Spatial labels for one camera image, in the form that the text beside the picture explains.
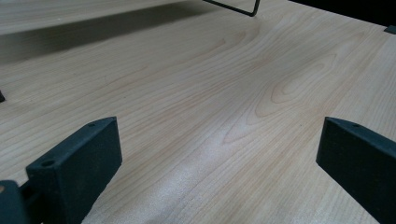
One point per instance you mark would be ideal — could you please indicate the small black foot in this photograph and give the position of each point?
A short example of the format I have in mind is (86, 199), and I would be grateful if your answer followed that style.
(1, 97)

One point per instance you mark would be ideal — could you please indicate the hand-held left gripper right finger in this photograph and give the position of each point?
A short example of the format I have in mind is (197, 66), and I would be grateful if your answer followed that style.
(361, 161)

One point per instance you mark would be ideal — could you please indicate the wooden shelf board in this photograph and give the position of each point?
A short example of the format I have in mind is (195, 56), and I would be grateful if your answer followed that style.
(62, 14)

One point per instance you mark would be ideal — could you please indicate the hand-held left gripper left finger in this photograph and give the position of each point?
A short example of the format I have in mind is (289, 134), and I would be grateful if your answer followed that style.
(77, 166)

